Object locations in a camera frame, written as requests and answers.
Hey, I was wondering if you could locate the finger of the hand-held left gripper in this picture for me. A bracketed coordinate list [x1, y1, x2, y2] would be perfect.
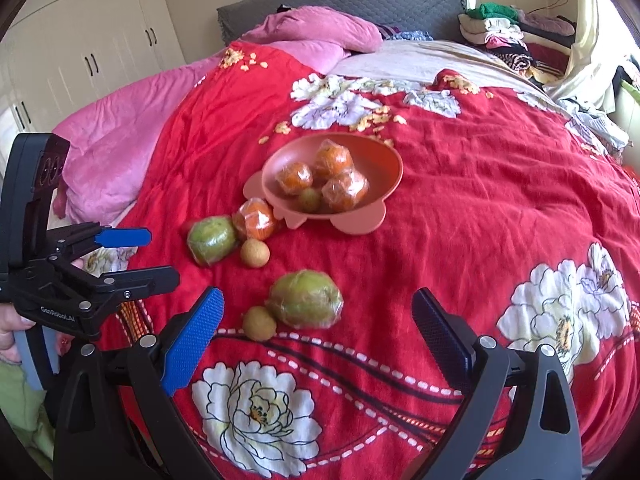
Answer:
[47, 222, 153, 256]
[62, 266, 182, 298]

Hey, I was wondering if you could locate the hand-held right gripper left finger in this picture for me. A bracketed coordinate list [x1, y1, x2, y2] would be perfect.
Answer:
[52, 286, 226, 480]

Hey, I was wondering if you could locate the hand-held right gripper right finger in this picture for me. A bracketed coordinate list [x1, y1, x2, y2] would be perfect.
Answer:
[411, 287, 583, 480]

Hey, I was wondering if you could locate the brown longan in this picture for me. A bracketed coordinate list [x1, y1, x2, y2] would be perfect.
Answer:
[297, 187, 322, 213]
[242, 306, 277, 341]
[240, 239, 271, 268]

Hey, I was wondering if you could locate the plastic-wrapped green citrus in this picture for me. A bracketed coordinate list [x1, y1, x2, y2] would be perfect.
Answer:
[266, 270, 345, 330]
[186, 216, 239, 267]

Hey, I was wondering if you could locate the plastic-wrapped orange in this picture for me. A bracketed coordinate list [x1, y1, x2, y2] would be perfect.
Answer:
[321, 169, 370, 213]
[314, 139, 355, 180]
[232, 198, 280, 241]
[276, 161, 314, 196]

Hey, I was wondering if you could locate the pink plastic bowl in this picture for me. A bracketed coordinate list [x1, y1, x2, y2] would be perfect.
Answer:
[243, 132, 403, 236]

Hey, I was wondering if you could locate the person's left hand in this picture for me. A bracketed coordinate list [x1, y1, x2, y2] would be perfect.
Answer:
[0, 304, 37, 365]

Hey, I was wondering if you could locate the pink fleece blanket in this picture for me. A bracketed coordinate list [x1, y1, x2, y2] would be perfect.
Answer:
[52, 5, 383, 226]

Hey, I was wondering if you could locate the red floral blanket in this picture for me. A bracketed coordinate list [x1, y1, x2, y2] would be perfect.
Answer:
[82, 42, 640, 480]

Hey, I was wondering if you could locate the green cloth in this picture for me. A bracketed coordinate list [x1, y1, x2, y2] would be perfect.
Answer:
[0, 360, 56, 476]

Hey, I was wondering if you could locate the cream wardrobe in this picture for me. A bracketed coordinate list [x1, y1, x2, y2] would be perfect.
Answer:
[0, 0, 186, 133]

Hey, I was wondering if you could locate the white crumpled cloth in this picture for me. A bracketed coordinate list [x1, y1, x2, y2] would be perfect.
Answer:
[565, 105, 628, 161]

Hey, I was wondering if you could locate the beige bed sheet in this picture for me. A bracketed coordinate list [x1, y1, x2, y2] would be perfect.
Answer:
[330, 40, 546, 93]

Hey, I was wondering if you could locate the blue patterned pillow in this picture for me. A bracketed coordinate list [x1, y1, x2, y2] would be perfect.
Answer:
[380, 25, 433, 43]

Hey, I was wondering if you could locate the green-trimmed window bench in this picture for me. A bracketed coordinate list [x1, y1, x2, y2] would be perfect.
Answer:
[617, 80, 640, 166]

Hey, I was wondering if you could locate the pile of folded clothes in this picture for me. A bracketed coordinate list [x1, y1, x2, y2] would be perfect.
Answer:
[457, 2, 576, 81]

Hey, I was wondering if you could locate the grey quilted headboard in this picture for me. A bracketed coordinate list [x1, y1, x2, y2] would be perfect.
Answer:
[216, 0, 468, 46]

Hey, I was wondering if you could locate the cream curtain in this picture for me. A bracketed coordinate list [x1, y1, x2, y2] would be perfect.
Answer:
[542, 0, 631, 101]

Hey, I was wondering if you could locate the window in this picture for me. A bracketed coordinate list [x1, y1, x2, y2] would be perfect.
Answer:
[597, 0, 640, 61]

